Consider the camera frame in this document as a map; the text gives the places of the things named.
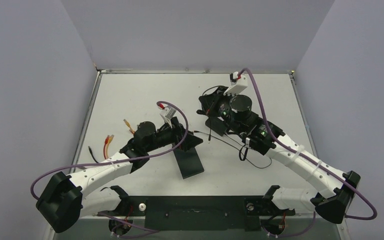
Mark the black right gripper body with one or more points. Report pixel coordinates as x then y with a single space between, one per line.
211 108

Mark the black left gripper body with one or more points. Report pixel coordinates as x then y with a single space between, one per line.
176 140

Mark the large black network switch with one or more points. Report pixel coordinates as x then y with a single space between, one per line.
189 162

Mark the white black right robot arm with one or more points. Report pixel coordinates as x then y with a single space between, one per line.
331 192

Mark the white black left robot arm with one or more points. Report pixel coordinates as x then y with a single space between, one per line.
68 197

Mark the black power adapter brick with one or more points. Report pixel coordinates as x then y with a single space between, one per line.
217 125

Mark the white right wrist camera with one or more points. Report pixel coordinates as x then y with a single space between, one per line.
238 84

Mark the black mounting base plate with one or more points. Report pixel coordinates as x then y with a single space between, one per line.
199 213

